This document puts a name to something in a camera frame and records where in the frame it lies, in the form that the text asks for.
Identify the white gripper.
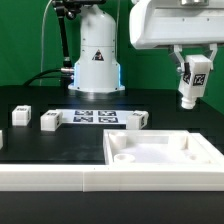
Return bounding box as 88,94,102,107
129,0,224,74

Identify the white square tabletop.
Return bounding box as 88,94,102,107
103,130,224,165

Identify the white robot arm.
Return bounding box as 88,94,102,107
69,0,224,103

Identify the white sheet with markers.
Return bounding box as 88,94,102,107
60,109,132,125

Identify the white U-shaped fence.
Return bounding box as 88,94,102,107
0,132,224,193

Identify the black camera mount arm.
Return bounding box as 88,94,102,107
52,0,107,84

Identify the grey cable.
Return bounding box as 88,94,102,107
39,0,54,87

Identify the black cable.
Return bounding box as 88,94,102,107
23,68,68,87

